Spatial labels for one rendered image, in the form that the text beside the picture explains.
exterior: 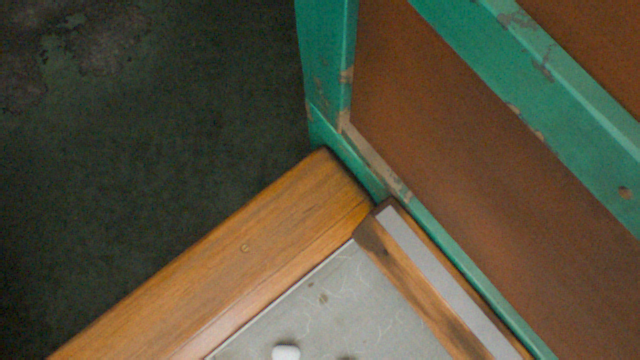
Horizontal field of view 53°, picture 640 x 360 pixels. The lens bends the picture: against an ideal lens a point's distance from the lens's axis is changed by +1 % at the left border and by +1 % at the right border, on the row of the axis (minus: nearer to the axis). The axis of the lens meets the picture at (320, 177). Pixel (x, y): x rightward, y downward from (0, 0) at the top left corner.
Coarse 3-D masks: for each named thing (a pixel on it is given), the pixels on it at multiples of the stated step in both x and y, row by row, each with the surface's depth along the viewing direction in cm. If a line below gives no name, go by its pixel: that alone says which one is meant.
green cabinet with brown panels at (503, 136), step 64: (320, 0) 49; (384, 0) 43; (448, 0) 33; (512, 0) 31; (576, 0) 27; (320, 64) 61; (384, 64) 50; (448, 64) 41; (512, 64) 32; (576, 64) 30; (384, 128) 62; (448, 128) 48; (512, 128) 39; (576, 128) 31; (448, 192) 58; (512, 192) 46; (576, 192) 38; (448, 256) 69; (512, 256) 55; (576, 256) 44; (512, 320) 65; (576, 320) 53
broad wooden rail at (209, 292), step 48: (288, 192) 80; (336, 192) 80; (240, 240) 79; (288, 240) 79; (336, 240) 80; (144, 288) 77; (192, 288) 77; (240, 288) 77; (288, 288) 80; (96, 336) 76; (144, 336) 76; (192, 336) 76
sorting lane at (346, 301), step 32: (352, 256) 81; (320, 288) 80; (352, 288) 79; (384, 288) 79; (256, 320) 79; (288, 320) 79; (320, 320) 79; (352, 320) 78; (384, 320) 78; (416, 320) 78; (224, 352) 78; (256, 352) 78; (320, 352) 78; (352, 352) 77; (384, 352) 77; (416, 352) 77
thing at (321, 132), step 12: (312, 108) 76; (312, 120) 81; (324, 120) 75; (312, 132) 86; (324, 132) 80; (336, 132) 75; (312, 144) 92; (324, 144) 85; (336, 144) 78; (348, 156) 77; (348, 168) 82; (360, 168) 76; (360, 180) 81; (372, 180) 75; (372, 192) 80; (384, 192) 73
